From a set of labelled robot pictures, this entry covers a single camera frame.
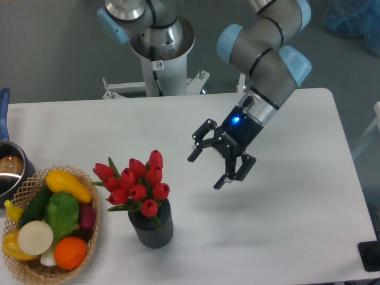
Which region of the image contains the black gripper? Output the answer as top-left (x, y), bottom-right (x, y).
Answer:
top-left (187, 106), bottom-right (264, 189)

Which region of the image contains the red tulip bouquet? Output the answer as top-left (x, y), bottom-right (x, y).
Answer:
top-left (92, 150), bottom-right (170, 230)

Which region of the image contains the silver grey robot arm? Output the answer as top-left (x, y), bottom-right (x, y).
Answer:
top-left (188, 1), bottom-right (312, 189)

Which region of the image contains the dark grey ribbed vase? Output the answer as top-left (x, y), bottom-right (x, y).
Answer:
top-left (128, 199), bottom-right (173, 249)

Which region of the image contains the purple red onion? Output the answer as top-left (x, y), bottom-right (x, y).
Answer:
top-left (78, 204), bottom-right (97, 229)

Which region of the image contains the yellow squash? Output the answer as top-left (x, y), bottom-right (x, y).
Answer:
top-left (45, 169), bottom-right (93, 204)

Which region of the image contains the woven wicker basket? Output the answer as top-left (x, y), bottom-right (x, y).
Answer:
top-left (1, 166), bottom-right (100, 284)

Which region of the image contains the green lettuce leaf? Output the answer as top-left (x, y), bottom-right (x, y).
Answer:
top-left (45, 192), bottom-right (79, 246)

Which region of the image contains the black device at table edge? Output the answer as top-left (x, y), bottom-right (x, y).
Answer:
top-left (357, 240), bottom-right (380, 272)

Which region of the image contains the blue plastic bag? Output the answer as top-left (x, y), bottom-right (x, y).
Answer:
top-left (324, 1), bottom-right (379, 56)

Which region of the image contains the orange fruit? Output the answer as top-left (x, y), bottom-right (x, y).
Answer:
top-left (54, 237), bottom-right (87, 270)

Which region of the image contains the green cucumber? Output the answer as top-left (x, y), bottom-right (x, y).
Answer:
top-left (18, 185), bottom-right (53, 228)

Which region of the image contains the white leek stalk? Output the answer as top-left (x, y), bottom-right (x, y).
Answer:
top-left (40, 245), bottom-right (56, 267)

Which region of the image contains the white round onion slice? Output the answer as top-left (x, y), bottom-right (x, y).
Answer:
top-left (17, 220), bottom-right (53, 255)

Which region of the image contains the yellow banana tip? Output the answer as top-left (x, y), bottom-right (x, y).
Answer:
top-left (4, 200), bottom-right (24, 224)

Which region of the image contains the yellow bell pepper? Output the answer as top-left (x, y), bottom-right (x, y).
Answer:
top-left (2, 230), bottom-right (38, 261)

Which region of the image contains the white frame at right edge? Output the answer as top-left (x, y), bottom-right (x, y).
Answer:
top-left (351, 102), bottom-right (379, 160)

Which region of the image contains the blue handled saucepan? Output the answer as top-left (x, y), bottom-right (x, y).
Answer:
top-left (1, 88), bottom-right (35, 208)

